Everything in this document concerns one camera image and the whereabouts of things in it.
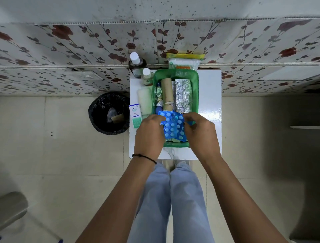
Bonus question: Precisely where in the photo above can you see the white gauze pack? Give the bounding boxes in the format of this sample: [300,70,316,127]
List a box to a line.
[137,86,153,116]

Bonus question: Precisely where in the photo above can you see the person's right white shoe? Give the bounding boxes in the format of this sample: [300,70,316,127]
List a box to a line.
[174,159,191,169]

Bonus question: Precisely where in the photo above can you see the person's right forearm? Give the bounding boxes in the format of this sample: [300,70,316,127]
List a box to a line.
[200,155,288,243]

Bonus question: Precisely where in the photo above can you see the white green medicine box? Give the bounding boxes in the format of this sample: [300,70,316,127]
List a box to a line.
[129,103,143,129]

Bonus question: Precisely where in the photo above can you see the person's left forearm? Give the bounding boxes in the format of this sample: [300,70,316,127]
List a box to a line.
[76,155,158,243]

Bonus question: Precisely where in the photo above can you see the green silver tablet strip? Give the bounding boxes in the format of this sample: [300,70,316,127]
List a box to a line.
[155,86,163,107]

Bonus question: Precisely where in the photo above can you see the crumpled trash in bin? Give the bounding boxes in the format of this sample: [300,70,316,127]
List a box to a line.
[107,108,125,124]

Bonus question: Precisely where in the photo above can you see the cotton swab packet yellow header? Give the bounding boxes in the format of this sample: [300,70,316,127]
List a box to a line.
[166,53,205,71]

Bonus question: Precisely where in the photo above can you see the silver foil blister packs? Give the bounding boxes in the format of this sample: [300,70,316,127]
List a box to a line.
[174,79,193,113]

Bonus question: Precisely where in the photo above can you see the brown bottle with white cap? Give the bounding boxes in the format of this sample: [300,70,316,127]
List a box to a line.
[128,52,148,78]

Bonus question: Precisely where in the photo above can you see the brown bandage roll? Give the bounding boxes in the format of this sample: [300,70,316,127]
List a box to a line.
[161,78,175,112]

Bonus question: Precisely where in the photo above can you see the black thread wristband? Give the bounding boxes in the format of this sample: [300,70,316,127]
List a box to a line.
[131,153,158,165]

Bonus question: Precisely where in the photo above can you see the green plastic basket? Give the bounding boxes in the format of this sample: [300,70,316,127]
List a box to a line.
[151,69,199,148]

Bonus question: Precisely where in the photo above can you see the grey chair seat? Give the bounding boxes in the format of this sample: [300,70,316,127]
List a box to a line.
[0,191,29,231]

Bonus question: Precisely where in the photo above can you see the small clear bottle white cap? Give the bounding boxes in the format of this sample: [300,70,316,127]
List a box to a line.
[141,68,155,86]

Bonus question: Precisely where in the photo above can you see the black bin with bag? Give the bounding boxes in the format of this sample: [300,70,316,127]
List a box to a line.
[88,92,130,136]

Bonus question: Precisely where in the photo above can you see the blue tablet blister pack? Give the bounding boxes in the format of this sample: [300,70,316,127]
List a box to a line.
[158,111,188,142]

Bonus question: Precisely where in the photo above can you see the person's left hand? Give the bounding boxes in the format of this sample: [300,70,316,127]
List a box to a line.
[134,114,167,161]

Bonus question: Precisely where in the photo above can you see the person's right hand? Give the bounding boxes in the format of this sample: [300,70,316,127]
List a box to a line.
[183,112,222,164]

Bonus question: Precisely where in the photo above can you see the light blue jeans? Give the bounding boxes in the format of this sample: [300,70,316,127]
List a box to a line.
[127,161,216,243]

